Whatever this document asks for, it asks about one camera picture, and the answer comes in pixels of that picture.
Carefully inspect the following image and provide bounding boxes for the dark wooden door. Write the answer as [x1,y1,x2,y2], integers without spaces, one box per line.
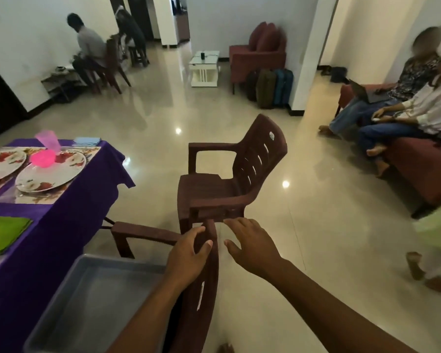
[0,54,27,141]

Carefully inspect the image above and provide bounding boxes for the white side table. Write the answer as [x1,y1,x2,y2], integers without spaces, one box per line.
[189,51,221,88]

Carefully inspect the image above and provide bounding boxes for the person's right forearm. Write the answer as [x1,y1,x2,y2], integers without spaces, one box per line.
[268,260,419,353]

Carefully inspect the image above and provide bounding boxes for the person's right hand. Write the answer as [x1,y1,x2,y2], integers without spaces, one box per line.
[223,218,284,280]

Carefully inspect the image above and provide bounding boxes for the black suitcase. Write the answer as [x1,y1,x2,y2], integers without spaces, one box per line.
[245,69,260,102]

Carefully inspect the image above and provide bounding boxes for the maroon upholstered armchair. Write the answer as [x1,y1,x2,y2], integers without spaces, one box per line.
[229,22,288,94]

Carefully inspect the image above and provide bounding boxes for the white rose print plate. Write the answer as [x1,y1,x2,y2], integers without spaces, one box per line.
[15,150,87,194]
[0,149,27,185]

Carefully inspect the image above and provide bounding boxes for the brown plastic armchair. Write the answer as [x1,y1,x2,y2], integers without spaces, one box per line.
[177,113,288,234]
[110,218,220,353]

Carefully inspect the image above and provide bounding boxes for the person's left hand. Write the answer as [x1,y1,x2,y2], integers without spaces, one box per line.
[164,227,215,292]

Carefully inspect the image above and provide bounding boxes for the grey laptop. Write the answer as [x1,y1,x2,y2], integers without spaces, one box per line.
[348,79,391,104]

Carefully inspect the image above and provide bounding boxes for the green ribbed mat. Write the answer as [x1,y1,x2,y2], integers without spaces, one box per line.
[0,216,34,255]

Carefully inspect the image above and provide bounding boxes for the maroon upholstered sofa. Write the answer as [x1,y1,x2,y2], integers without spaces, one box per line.
[336,83,441,217]

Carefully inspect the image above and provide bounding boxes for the blue suitcase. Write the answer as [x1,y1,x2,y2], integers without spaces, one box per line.
[273,68,294,108]

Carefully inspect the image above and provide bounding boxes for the pink plastic bowl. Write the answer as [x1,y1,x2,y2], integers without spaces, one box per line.
[29,149,56,169]

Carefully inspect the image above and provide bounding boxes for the dark wooden chair legs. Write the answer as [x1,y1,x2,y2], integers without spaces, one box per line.
[82,34,132,95]

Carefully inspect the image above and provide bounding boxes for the olive green suitcase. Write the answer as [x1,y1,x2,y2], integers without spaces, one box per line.
[256,68,277,110]

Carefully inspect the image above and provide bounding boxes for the floral print placemat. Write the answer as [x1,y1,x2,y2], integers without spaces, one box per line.
[0,146,102,205]
[0,147,47,202]

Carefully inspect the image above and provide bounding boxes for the black floor bag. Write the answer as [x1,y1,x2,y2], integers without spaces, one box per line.
[330,66,349,84]

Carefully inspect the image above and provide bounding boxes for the purple tablecloth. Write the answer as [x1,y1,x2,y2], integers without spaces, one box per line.
[0,138,136,353]

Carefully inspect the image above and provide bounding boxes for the light pink plastic cup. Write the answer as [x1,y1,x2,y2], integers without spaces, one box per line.
[35,130,63,151]

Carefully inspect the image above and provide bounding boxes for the grey plastic tub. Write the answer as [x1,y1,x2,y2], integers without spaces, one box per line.
[24,253,167,353]

